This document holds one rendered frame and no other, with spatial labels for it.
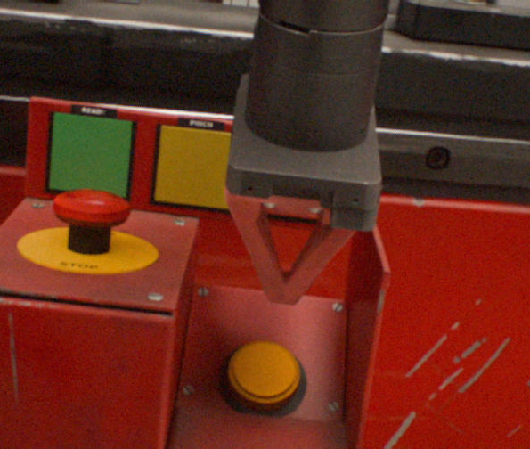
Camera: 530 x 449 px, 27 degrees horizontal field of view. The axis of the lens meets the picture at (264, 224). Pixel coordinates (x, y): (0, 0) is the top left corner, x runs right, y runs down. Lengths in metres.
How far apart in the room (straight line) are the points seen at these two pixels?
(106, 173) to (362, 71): 0.22
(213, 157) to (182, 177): 0.02
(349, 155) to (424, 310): 0.39
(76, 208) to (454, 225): 0.37
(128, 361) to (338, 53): 0.17
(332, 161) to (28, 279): 0.16
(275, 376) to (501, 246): 0.32
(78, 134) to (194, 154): 0.07
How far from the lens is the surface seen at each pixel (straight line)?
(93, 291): 0.53
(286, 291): 0.55
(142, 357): 0.52
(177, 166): 0.65
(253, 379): 0.59
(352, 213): 0.48
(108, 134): 0.65
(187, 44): 0.78
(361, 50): 0.48
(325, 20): 0.47
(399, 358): 0.87
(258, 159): 0.48
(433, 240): 0.85
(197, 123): 0.65
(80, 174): 0.66
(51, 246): 0.58
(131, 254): 0.58
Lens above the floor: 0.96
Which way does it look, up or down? 16 degrees down
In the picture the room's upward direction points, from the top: 7 degrees clockwise
